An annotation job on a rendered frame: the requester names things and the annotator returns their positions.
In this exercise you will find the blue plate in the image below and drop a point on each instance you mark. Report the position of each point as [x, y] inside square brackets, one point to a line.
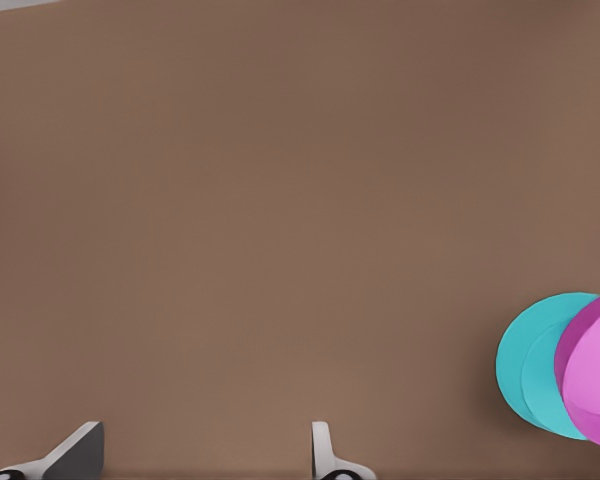
[527, 360]

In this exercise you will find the pink plate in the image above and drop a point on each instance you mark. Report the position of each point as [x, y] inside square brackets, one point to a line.
[592, 380]

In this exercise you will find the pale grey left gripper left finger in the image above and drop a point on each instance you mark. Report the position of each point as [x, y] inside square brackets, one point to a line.
[75, 452]

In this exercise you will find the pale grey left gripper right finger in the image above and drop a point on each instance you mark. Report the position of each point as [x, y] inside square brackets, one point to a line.
[322, 450]

